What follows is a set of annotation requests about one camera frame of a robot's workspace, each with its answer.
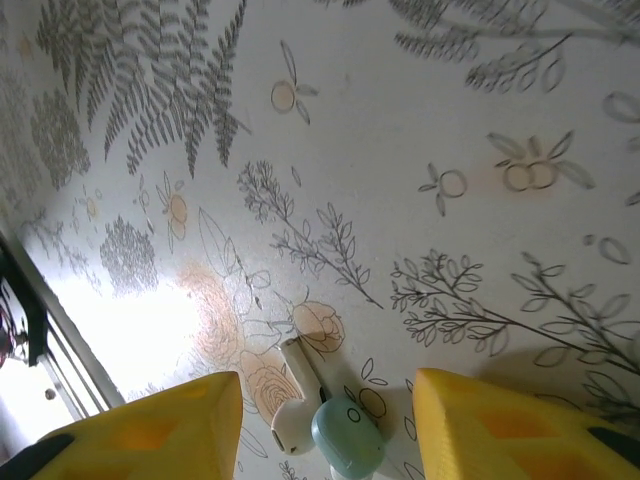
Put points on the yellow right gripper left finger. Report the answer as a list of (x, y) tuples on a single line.
[(150, 440)]

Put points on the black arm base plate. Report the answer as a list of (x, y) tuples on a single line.
[(30, 300)]

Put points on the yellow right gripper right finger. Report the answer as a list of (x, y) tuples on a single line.
[(500, 435)]

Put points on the long aluminium mounting rail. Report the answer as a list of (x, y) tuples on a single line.
[(75, 370)]

